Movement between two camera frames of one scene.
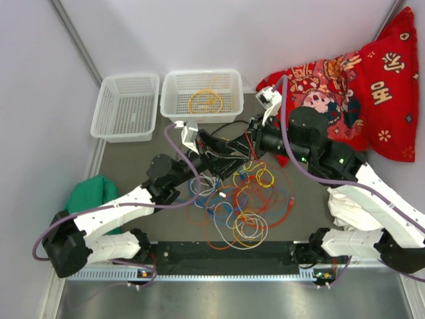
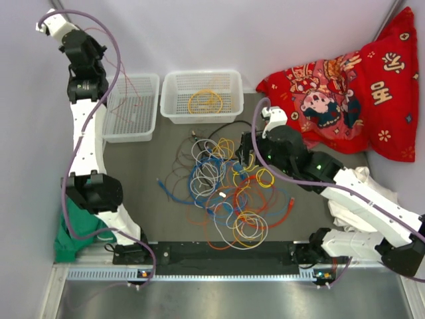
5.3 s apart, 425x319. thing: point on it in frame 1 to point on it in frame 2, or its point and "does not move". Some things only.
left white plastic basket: x=127 y=108 does not move
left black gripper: x=217 y=159 to x=98 y=49
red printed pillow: x=370 y=96 does not move
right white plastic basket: x=202 y=96 does not move
